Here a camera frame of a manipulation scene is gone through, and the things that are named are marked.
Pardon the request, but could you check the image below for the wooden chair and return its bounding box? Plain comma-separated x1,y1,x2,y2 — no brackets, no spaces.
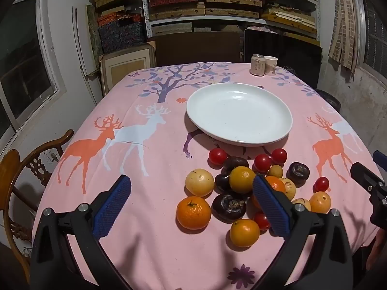
0,129,74,283

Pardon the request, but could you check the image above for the beverage can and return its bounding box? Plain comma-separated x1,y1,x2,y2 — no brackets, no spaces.
250,54,266,75

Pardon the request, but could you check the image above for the green patterned board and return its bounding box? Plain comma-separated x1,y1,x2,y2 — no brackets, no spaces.
86,4,105,64

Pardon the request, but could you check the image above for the barred window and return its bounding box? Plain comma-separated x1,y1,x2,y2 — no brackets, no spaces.
352,0,387,76

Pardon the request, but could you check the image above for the orange mandarin with stem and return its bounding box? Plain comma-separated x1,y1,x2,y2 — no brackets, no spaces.
176,196,211,230

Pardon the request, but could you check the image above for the orange patterned box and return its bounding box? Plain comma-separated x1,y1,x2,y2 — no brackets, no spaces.
97,13,142,26

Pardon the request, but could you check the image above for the dark purple plum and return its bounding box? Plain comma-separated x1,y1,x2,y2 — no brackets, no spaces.
215,174,232,192

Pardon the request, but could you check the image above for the pale yellow fruit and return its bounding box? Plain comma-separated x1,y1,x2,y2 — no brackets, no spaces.
292,198,311,211
280,178,297,201
185,169,214,197

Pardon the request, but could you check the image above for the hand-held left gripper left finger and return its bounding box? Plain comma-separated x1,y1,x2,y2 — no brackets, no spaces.
30,174,134,290

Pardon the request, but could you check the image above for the cardboard box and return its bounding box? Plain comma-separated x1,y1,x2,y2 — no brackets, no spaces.
99,44,156,97

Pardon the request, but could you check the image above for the person's right hand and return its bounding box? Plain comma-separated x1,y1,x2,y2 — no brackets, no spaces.
366,228,387,271

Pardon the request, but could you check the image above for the white framed window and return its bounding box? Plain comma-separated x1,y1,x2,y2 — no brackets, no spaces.
0,0,67,145

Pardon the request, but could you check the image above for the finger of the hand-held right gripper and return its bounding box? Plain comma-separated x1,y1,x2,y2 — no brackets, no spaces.
351,162,387,194
372,150,387,166

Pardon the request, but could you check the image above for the pink deer print tablecloth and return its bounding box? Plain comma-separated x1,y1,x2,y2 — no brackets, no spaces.
32,62,380,290

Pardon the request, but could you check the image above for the white leaning board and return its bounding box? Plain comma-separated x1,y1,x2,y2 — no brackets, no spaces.
72,6,102,103

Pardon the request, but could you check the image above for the white metal shelf rack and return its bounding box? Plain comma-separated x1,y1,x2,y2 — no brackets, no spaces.
141,0,321,41

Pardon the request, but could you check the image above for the beige patterned curtain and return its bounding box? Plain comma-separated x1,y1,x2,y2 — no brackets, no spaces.
328,0,363,74

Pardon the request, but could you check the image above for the yellow orange citrus fruit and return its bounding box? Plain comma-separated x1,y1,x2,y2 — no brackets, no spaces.
229,166,256,194
309,192,331,213

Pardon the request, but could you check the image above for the red cherry tomato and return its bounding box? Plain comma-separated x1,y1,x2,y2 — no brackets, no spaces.
253,153,273,173
313,177,330,192
270,148,288,165
253,211,271,231
208,148,228,166

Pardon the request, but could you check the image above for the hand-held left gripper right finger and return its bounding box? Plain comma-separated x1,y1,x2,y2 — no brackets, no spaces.
251,174,354,290

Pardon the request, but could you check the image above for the black round pot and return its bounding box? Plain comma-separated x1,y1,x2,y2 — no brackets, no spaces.
316,89,342,112

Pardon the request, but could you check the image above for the black panel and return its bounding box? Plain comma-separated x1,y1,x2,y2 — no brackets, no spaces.
243,27,322,89

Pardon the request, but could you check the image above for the paper cup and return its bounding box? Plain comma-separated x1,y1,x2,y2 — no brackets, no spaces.
264,56,278,76

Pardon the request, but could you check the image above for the blue patterned box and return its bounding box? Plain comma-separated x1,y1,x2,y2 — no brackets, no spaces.
98,26,121,53
119,21,146,47

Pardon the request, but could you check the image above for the brown wooden board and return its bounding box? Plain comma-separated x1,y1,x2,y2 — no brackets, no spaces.
147,31,244,67

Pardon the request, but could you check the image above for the white plate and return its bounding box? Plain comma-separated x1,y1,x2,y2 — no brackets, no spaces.
186,82,293,147

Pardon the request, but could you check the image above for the dark purple fruit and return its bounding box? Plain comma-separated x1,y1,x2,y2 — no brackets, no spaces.
286,162,310,185
212,193,246,222
224,156,249,174

